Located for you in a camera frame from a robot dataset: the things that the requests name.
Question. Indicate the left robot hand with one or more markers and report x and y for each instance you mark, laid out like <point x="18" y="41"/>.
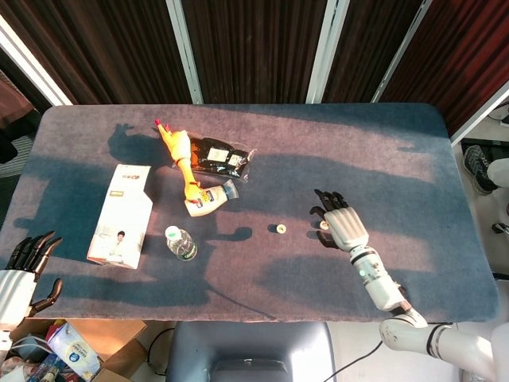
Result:
<point x="14" y="294"/>

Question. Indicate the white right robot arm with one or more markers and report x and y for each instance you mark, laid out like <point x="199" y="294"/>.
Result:
<point x="381" y="286"/>

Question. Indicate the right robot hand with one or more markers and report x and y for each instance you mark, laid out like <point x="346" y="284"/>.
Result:
<point x="346" y="228"/>

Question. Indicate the brown cardboard box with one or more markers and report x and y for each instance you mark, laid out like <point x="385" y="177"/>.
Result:
<point x="107" y="334"/>

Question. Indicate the white partition frame post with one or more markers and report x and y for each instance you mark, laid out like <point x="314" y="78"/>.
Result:
<point x="185" y="51"/>
<point x="477" y="121"/>
<point x="401" y="51"/>
<point x="36" y="73"/>
<point x="327" y="51"/>

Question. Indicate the person's white trouser leg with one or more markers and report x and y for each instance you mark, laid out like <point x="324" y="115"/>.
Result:
<point x="501" y="171"/>

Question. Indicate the blue velvet table cloth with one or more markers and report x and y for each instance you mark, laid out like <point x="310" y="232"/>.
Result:
<point x="318" y="159"/>

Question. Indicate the yellow rubber chicken toy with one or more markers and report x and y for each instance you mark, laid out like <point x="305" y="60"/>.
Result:
<point x="179" y="143"/>

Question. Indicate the grey knit sneaker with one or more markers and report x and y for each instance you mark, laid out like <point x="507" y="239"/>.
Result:
<point x="477" y="167"/>

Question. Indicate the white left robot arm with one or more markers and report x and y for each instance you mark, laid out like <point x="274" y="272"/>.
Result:
<point x="3" y="338"/>

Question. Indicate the cream mayonnaise squeeze bottle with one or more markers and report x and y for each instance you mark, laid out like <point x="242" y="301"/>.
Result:
<point x="214" y="199"/>

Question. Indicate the black shoe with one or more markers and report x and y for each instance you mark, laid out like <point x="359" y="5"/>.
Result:
<point x="502" y="228"/>

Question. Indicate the grey robot torso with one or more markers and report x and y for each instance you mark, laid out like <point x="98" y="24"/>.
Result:
<point x="246" y="342"/>

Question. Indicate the white cardboard product box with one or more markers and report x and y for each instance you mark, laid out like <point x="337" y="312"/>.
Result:
<point x="123" y="215"/>

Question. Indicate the blue snack packet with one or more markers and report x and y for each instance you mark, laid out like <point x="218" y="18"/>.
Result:
<point x="49" y="370"/>

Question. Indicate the clear water bottle green label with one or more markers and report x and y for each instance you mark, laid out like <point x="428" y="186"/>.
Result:
<point x="181" y="243"/>

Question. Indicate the black item in plastic bag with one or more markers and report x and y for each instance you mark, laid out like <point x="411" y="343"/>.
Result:
<point x="207" y="167"/>

